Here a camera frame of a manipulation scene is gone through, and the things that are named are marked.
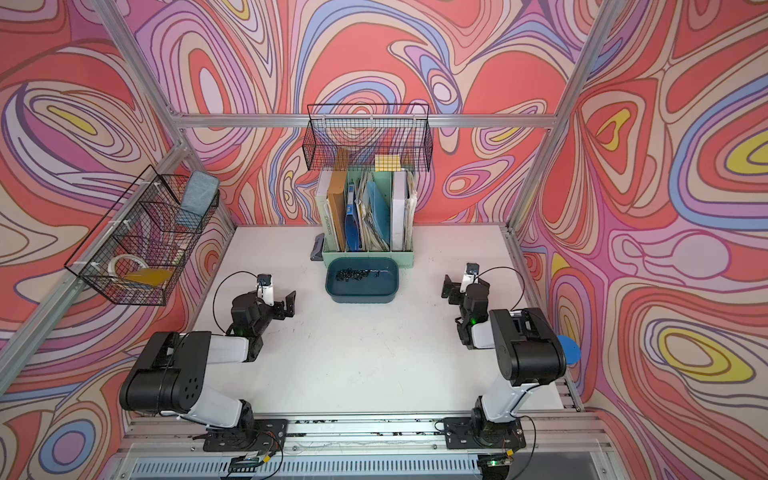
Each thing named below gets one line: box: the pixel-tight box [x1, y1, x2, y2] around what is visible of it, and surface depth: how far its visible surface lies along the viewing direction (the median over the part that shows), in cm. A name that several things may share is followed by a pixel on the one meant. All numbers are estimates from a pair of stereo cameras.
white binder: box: [391, 170, 407, 251], surface depth 99 cm
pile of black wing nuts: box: [335, 268, 380, 282], surface depth 106 cm
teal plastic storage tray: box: [325, 257, 400, 304], surface depth 105 cm
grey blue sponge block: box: [181, 170, 220, 216], surface depth 83 cm
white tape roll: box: [108, 254, 149, 277], surface depth 69 cm
